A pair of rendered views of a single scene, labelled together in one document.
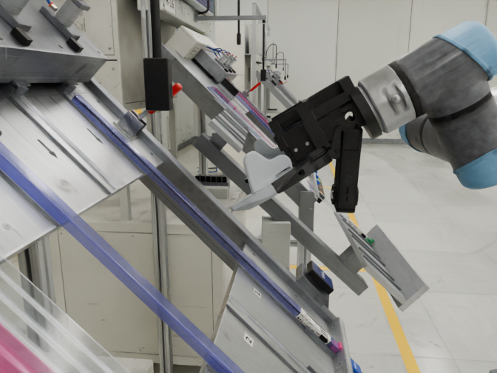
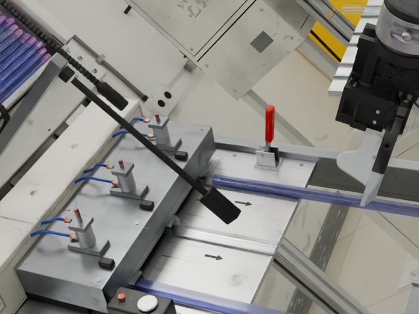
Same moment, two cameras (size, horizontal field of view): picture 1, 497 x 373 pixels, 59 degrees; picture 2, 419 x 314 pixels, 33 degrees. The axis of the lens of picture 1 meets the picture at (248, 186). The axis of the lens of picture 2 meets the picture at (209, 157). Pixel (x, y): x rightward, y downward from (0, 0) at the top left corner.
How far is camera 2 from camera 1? 0.52 m
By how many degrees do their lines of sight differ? 39
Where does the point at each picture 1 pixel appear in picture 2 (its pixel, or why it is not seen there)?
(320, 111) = (366, 77)
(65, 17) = (161, 139)
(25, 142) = (198, 266)
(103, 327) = not seen: outside the picture
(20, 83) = (171, 223)
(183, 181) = not seen: hidden behind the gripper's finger
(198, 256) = not seen: outside the picture
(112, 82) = (271, 22)
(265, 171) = (361, 161)
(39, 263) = (310, 280)
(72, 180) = (240, 268)
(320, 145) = (387, 108)
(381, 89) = (390, 33)
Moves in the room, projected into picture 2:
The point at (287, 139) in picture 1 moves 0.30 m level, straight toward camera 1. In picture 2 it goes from (361, 119) to (284, 305)
